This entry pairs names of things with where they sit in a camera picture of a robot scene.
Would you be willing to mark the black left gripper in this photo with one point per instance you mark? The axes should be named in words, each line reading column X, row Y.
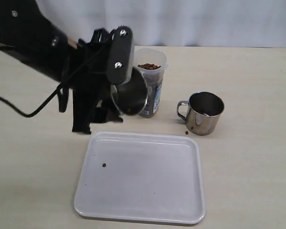
column 93, row 66

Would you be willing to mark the steel mug with kibble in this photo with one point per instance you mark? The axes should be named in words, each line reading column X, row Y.
column 130, row 98
column 201, row 112

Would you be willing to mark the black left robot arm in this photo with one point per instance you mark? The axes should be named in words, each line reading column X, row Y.
column 28, row 36

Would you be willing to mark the clear plastic tall container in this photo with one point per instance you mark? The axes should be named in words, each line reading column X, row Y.
column 152, row 64

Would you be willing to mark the white rectangular tray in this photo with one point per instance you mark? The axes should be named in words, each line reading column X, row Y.
column 151, row 178

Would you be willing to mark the white backdrop curtain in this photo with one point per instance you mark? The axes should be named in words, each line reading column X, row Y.
column 226, row 23

